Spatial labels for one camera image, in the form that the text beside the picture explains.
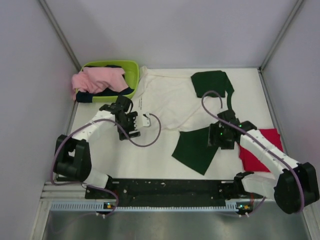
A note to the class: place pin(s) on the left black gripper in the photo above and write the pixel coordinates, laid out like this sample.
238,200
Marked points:
132,116

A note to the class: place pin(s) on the grey slotted cable duct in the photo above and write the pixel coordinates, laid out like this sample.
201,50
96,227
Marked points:
107,206

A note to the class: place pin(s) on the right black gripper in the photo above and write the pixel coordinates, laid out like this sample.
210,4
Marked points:
214,129

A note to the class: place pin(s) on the lime green plastic basin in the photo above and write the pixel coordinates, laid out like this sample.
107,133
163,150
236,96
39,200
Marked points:
125,82

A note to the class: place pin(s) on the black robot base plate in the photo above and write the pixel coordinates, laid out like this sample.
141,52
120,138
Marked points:
174,191

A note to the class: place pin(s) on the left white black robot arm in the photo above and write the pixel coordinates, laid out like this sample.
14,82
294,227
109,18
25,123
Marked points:
72,157

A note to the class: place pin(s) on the white and green t-shirt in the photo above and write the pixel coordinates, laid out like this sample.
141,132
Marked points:
176,99

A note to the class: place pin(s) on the pink t-shirt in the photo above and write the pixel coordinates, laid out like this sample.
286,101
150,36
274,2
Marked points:
99,81

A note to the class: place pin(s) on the navy blue t-shirt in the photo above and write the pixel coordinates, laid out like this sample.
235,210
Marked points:
85,97

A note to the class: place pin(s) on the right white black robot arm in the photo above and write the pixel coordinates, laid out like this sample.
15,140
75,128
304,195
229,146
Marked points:
292,185

